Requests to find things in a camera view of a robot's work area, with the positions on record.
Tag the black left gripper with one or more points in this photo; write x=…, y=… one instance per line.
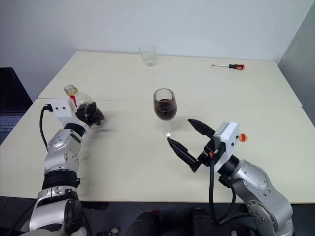
x=85, y=119

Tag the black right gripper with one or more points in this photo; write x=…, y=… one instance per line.
x=206, y=155

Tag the small dark liquid bottle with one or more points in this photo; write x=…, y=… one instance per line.
x=83, y=100

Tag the wine glass with red wine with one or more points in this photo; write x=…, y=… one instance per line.
x=165, y=108

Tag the yellow red bottle cap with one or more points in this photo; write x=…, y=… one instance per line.
x=243, y=138

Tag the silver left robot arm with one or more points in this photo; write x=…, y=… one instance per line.
x=62, y=147

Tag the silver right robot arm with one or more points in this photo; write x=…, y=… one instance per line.
x=258, y=186

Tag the dark laptop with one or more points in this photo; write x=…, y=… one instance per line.
x=12, y=96

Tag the clear glass tumbler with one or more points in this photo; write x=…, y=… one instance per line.
x=148, y=56

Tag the dark rounded shape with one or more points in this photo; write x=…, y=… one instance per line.
x=145, y=223
x=201, y=222

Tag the orange black screwdriver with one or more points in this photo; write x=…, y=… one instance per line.
x=236, y=66

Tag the small white round part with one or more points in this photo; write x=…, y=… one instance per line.
x=115, y=230
x=234, y=231

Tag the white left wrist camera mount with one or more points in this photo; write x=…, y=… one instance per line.
x=62, y=110

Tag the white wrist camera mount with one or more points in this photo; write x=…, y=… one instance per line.
x=62, y=110
x=229, y=147

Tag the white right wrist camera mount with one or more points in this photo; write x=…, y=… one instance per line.
x=229, y=147

